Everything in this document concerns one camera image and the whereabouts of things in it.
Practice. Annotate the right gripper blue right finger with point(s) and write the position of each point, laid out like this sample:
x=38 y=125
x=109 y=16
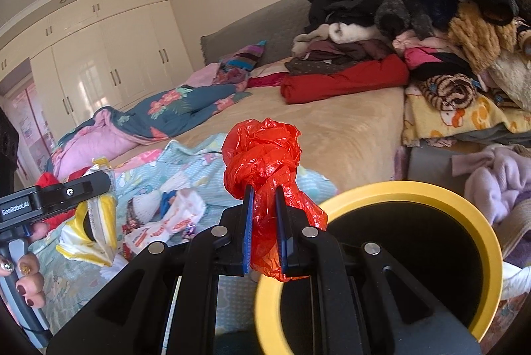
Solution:
x=281 y=216

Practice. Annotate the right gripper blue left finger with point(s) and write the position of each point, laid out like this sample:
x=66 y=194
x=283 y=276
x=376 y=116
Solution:
x=248 y=205

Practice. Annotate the red plastic bag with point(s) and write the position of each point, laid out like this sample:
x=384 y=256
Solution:
x=265 y=155

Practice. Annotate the white printed plastic bag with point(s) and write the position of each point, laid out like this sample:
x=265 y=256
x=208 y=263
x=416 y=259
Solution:
x=183 y=216

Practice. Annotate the yellow white snack bag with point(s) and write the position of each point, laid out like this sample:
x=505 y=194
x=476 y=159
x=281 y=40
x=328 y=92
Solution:
x=91 y=235

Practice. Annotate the blue rubber glove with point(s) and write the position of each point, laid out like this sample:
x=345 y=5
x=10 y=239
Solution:
x=167 y=199

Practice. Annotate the yellow rimmed black trash bin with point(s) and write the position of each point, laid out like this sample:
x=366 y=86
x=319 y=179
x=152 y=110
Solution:
x=404 y=267

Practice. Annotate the left hand painted nails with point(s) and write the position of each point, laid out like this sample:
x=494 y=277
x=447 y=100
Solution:
x=31 y=282

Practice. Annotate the red cartoon garment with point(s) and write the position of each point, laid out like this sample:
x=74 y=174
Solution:
x=60 y=199

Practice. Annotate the light blue Hello Kitty sheet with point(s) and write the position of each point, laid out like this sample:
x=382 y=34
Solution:
x=69 y=284

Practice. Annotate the tan bed cover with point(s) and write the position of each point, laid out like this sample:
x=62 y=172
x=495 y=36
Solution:
x=351 y=139

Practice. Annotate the teal floral pink quilt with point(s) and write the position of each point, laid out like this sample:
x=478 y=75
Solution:
x=111 y=133

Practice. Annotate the striped colourful pillow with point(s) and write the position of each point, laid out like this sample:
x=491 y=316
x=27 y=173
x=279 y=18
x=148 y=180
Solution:
x=235 y=68

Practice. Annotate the grey bed headboard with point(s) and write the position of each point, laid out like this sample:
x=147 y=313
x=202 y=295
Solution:
x=278 y=24

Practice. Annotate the yellow cartoon blanket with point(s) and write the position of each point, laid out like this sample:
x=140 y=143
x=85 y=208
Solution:
x=423 y=121

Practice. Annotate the red folded garment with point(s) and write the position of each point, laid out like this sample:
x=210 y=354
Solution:
x=363 y=77

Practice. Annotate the white fleece garment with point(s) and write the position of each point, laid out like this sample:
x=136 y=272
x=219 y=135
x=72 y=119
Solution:
x=341 y=33

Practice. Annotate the cream built-in wardrobe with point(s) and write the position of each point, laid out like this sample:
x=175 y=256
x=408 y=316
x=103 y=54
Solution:
x=94 y=53

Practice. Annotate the tiger striped knit garment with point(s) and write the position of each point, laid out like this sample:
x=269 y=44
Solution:
x=448 y=92

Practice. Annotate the black jacket on pile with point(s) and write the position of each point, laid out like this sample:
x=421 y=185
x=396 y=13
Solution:
x=360 y=12

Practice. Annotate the lavender fleece garment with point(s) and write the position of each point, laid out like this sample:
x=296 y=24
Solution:
x=496 y=177

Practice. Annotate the mustard knit sweater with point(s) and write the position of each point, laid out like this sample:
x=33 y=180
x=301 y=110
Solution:
x=480 y=41

